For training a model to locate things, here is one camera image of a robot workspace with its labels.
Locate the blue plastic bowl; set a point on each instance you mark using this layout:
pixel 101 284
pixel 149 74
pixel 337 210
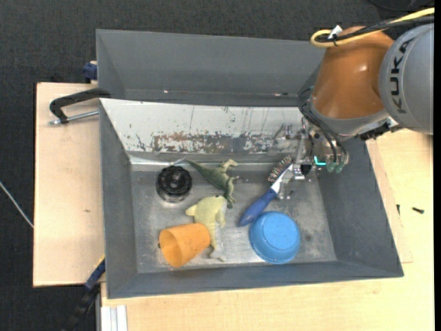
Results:
pixel 275 236

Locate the small black screw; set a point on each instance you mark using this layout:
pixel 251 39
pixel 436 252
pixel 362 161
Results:
pixel 418 211

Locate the blue and white brush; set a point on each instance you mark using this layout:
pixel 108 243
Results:
pixel 257 207

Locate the grey metal bin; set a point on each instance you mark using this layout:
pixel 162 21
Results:
pixel 206 60

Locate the orange plastic cup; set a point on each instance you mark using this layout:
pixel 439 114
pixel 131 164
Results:
pixel 184 244

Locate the black round ribbed cap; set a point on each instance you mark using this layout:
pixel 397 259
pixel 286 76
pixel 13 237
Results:
pixel 174 184

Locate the green toy dinosaur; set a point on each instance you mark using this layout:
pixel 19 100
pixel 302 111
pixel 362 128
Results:
pixel 217 178

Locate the pale wood flat board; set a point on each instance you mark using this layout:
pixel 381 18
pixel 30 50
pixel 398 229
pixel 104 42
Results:
pixel 65 191

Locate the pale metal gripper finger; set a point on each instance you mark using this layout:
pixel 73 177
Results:
pixel 297 173
pixel 285 134

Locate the pale yellow plush dolphin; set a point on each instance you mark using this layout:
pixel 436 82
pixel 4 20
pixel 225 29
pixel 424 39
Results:
pixel 211 212

